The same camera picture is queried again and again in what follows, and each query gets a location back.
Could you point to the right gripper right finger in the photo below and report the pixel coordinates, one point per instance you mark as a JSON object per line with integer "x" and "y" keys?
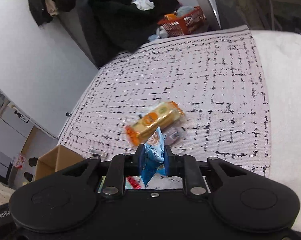
{"x": 169, "y": 162}

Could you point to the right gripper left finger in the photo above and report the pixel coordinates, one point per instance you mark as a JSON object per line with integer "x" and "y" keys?
{"x": 139, "y": 160}

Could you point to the blue snack packet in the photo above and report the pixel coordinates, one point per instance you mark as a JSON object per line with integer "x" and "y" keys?
{"x": 153, "y": 156}

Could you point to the red white candy bar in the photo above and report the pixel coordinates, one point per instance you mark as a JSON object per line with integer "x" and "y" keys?
{"x": 132, "y": 183}

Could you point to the orange biscuit sandwich pack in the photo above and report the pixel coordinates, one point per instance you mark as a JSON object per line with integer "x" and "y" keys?
{"x": 162, "y": 114}

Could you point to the small brown silver snack packet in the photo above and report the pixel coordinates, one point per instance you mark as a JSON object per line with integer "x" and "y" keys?
{"x": 103, "y": 155}

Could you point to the brown cardboard box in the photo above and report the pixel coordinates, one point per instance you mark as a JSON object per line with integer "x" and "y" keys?
{"x": 55, "y": 160}

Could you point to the clear small snack packet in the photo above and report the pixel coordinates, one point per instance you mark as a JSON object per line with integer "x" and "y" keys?
{"x": 174, "y": 134}

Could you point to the white black patterned blanket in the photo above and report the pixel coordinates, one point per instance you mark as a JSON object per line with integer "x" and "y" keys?
{"x": 215, "y": 78}

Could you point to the red plastic basket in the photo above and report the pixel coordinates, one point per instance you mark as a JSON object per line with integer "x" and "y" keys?
{"x": 185, "y": 24}

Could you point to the black clothes pile on chair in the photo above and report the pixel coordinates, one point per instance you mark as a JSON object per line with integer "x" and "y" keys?
{"x": 112, "y": 26}

